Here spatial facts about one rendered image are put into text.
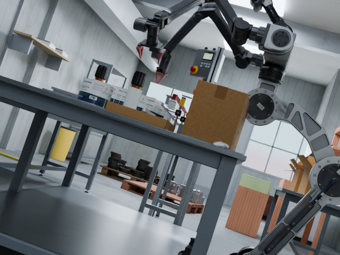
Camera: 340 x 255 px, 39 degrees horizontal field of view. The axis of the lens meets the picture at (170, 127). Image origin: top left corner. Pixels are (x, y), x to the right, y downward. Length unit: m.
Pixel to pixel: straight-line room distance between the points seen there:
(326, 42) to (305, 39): 0.34
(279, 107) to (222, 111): 0.44
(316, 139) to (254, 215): 4.53
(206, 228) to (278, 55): 1.03
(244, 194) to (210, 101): 4.84
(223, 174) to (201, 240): 0.27
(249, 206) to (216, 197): 5.14
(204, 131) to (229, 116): 0.14
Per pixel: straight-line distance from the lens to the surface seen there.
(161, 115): 3.28
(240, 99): 2.20
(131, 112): 1.90
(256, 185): 7.01
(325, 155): 2.53
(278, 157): 12.12
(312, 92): 12.40
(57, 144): 8.81
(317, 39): 8.56
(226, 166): 1.85
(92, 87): 2.93
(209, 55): 3.13
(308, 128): 2.55
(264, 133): 12.16
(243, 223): 7.01
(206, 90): 2.22
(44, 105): 2.02
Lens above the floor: 0.75
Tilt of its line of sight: 3 degrees up
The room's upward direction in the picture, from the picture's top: 19 degrees clockwise
